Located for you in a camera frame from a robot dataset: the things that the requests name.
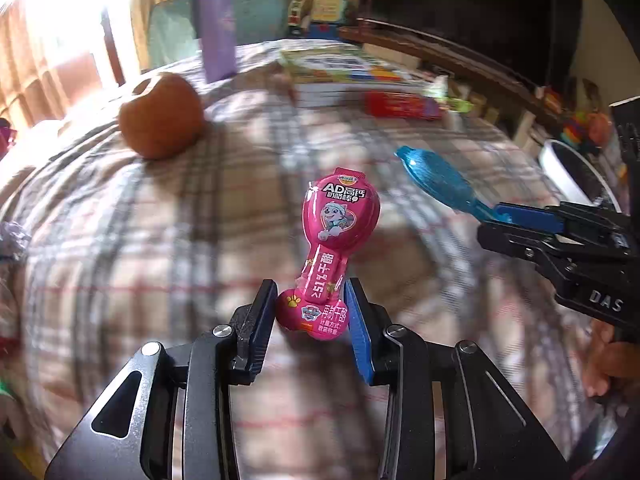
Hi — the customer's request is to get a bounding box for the black flat television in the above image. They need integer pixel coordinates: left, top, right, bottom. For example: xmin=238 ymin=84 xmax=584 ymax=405
xmin=360 ymin=0 xmax=582 ymax=92

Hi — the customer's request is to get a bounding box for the plaid checked table cloth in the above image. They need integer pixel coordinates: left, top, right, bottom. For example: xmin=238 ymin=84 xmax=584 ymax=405
xmin=1 ymin=42 xmax=592 ymax=462

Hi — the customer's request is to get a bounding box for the teal cloth covered furniture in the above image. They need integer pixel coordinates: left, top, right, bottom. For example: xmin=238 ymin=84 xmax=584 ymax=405
xmin=148 ymin=0 xmax=288 ymax=68

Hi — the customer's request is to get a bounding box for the white tv cabinet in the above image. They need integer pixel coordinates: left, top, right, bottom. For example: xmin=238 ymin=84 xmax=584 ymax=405
xmin=338 ymin=24 xmax=563 ymax=140

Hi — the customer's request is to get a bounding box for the red pencil case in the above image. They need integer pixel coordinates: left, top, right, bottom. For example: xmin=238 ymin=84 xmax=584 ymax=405
xmin=364 ymin=91 xmax=442 ymax=120

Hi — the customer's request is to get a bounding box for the stack of children books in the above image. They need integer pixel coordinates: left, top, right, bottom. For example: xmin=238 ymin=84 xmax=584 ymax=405
xmin=280 ymin=44 xmax=435 ymax=108

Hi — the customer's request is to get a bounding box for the rainbow stacking ring toy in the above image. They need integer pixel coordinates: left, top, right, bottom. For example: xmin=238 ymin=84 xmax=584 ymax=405
xmin=561 ymin=110 xmax=589 ymax=151

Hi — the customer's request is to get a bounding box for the blue lollipop wrapper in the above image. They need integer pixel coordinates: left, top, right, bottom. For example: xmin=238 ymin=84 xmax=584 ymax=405
xmin=395 ymin=145 xmax=512 ymax=223

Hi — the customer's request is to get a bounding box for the right hand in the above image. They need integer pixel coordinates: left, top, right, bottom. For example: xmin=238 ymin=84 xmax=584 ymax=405
xmin=582 ymin=320 xmax=639 ymax=398

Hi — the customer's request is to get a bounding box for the purple water bottle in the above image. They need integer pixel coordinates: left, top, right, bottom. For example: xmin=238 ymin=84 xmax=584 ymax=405
xmin=191 ymin=0 xmax=236 ymax=84

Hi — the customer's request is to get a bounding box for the white round trash bin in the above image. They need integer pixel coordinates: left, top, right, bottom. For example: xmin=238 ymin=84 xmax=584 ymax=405
xmin=538 ymin=140 xmax=622 ymax=212

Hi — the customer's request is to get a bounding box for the pink lollipop wrapper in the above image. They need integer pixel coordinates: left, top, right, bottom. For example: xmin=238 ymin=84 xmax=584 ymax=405
xmin=276 ymin=167 xmax=381 ymax=341

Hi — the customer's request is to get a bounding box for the orange round fruit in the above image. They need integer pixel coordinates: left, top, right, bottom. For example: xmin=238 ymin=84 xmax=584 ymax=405
xmin=117 ymin=73 xmax=206 ymax=160

